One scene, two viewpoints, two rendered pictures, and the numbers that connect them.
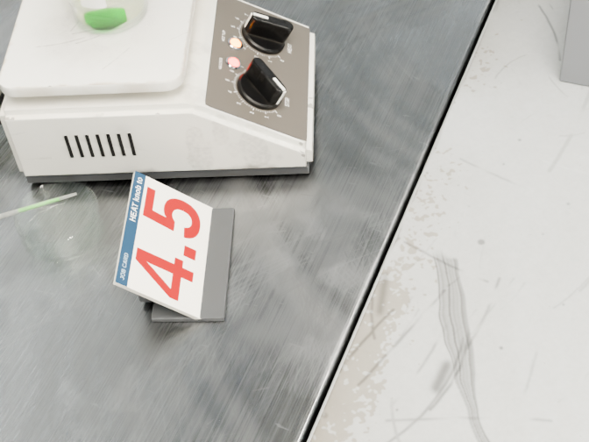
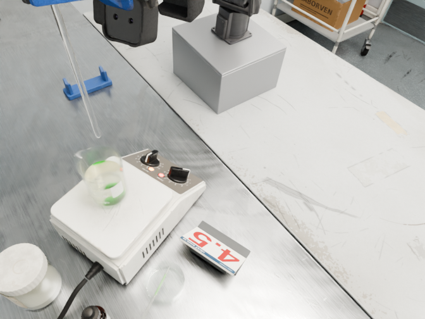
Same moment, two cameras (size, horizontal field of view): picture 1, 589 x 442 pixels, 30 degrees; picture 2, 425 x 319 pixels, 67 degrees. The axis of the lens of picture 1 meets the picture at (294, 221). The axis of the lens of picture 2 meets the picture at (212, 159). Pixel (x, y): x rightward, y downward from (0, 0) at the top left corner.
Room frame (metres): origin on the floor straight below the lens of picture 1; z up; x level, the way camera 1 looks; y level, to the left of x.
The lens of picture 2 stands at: (0.39, 0.27, 1.36)
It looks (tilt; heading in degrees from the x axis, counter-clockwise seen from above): 51 degrees down; 292
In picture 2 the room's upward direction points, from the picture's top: 6 degrees clockwise
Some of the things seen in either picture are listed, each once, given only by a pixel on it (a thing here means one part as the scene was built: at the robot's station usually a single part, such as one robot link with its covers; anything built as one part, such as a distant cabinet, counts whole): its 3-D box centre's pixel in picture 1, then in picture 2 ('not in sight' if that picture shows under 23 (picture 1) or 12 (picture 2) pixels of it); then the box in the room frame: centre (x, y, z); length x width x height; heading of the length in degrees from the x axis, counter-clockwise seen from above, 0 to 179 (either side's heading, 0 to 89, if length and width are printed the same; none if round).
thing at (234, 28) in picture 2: not in sight; (233, 19); (0.62, -0.33, 1.04); 0.07 x 0.07 x 0.06; 66
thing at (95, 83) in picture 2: not in sight; (86, 81); (0.86, -0.13, 0.92); 0.10 x 0.03 x 0.04; 65
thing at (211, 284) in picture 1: (177, 244); (215, 245); (0.45, 0.07, 0.92); 0.09 x 0.06 x 0.04; 173
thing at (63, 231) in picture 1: (60, 221); (164, 282); (0.49, 0.15, 0.91); 0.06 x 0.06 x 0.02
